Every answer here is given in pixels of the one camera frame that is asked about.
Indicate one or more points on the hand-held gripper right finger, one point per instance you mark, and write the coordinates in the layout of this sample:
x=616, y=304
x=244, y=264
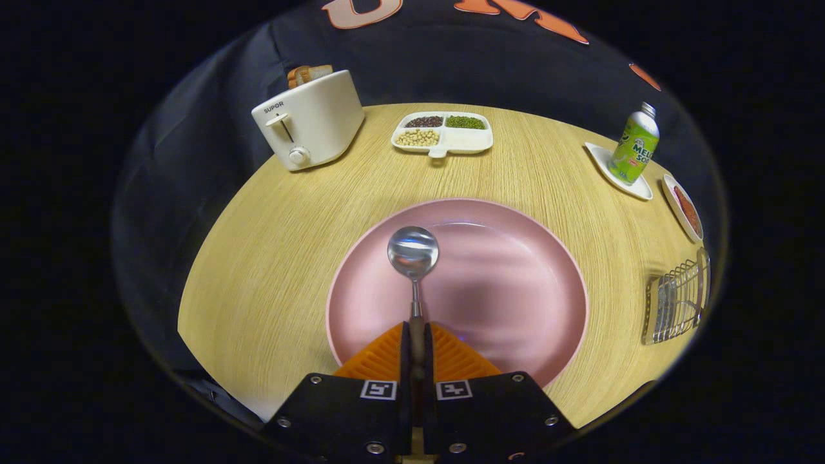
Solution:
x=490, y=412

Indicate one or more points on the dark brown beans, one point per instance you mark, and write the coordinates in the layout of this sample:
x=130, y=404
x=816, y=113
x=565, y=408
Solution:
x=424, y=121

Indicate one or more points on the green soda bottle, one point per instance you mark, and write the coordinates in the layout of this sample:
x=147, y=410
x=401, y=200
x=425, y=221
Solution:
x=635, y=148

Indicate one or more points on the white oval plate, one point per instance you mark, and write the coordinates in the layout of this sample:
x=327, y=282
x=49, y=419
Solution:
x=671, y=200

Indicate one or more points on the pink round plate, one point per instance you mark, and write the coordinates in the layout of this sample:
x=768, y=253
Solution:
x=503, y=290

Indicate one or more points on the brown toast slices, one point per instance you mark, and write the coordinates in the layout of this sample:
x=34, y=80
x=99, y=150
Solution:
x=309, y=74

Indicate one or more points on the white toaster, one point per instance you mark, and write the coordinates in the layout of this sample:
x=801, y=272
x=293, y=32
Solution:
x=322, y=122

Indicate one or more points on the white square coaster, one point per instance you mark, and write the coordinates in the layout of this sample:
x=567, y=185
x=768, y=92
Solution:
x=599, y=158

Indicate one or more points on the green mung beans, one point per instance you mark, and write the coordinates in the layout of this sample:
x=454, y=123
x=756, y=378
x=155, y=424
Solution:
x=465, y=122

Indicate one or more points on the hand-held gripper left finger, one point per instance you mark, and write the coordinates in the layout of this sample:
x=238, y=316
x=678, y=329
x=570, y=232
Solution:
x=341, y=412

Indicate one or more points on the white divided dish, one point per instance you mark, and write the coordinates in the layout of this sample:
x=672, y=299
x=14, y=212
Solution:
x=467, y=140

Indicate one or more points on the pale soy beans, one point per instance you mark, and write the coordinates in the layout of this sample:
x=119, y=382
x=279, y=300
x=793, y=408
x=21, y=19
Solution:
x=417, y=137

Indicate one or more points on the red-brown meat piece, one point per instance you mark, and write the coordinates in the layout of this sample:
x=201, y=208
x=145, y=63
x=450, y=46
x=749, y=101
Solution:
x=688, y=211

